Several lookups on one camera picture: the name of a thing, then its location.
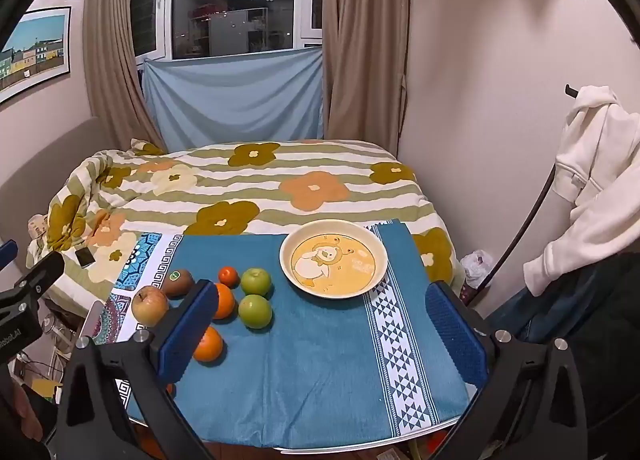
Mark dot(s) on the patterned mandala cloth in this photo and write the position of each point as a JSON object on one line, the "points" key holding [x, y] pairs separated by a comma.
{"points": [[145, 250]]}

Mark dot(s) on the small tangerine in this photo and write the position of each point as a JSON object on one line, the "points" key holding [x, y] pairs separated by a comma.
{"points": [[229, 276]]}

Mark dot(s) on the green apple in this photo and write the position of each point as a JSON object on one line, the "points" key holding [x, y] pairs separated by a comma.
{"points": [[256, 282], [255, 311]]}

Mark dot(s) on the white hoodie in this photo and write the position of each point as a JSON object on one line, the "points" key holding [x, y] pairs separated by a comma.
{"points": [[595, 165]]}

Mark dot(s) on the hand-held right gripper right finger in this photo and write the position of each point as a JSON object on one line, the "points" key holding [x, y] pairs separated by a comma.
{"points": [[452, 335]]}

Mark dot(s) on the white plastic bag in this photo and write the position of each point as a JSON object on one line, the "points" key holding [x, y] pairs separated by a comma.
{"points": [[477, 267]]}

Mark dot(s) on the window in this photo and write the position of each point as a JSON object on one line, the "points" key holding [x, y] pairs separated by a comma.
{"points": [[230, 0]]}

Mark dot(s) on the person's left hand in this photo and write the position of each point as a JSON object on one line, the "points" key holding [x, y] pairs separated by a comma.
{"points": [[27, 412]]}

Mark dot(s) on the light blue sheet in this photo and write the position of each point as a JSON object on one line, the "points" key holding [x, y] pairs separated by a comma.
{"points": [[235, 100]]}

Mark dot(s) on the red yellow apple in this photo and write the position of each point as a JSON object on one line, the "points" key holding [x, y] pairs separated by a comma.
{"points": [[149, 305]]}

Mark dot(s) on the brown kiwi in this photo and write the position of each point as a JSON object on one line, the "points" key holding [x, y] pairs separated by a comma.
{"points": [[177, 282]]}

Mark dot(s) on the striped floral blanket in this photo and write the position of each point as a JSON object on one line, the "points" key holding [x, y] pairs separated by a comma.
{"points": [[340, 160]]}

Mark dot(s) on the framed wall poster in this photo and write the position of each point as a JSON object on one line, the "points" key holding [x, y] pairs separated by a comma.
{"points": [[35, 50]]}

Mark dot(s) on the dark clothes pile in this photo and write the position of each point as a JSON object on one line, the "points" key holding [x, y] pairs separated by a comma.
{"points": [[590, 320]]}

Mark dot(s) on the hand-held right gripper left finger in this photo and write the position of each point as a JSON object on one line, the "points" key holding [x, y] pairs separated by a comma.
{"points": [[187, 337]]}

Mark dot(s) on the beige curtain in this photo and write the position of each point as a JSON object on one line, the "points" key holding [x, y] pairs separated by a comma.
{"points": [[110, 40], [365, 40]]}

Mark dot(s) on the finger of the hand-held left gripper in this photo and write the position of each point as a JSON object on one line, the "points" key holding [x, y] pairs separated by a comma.
{"points": [[42, 272], [6, 254]]}

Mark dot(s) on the black phone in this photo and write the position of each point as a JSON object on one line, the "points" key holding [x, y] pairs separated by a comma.
{"points": [[85, 257]]}

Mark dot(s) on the teal tablecloth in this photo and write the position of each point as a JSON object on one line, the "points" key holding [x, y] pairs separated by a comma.
{"points": [[310, 370]]}

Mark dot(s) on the orange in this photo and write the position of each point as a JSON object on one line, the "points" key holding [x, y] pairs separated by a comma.
{"points": [[226, 302], [210, 345]]}

